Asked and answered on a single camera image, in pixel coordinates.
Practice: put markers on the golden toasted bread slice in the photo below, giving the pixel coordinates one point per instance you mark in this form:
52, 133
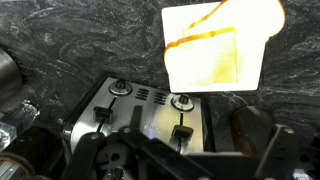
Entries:
200, 60

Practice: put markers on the stainless steel black toaster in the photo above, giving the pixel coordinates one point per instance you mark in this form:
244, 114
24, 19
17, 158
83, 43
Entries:
150, 113

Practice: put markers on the white square plate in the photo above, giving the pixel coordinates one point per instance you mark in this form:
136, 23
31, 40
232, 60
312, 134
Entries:
250, 73

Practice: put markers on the brown translucent glass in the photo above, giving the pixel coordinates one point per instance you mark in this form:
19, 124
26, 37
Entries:
246, 130

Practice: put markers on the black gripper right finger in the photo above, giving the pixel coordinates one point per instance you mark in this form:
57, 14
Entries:
276, 153

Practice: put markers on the white bread slice brown crust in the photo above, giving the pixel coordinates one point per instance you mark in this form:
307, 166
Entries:
253, 20

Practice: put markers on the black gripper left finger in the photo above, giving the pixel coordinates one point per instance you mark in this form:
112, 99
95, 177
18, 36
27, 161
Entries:
83, 153

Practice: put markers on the steel cup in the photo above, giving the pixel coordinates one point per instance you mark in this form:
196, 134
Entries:
8, 80

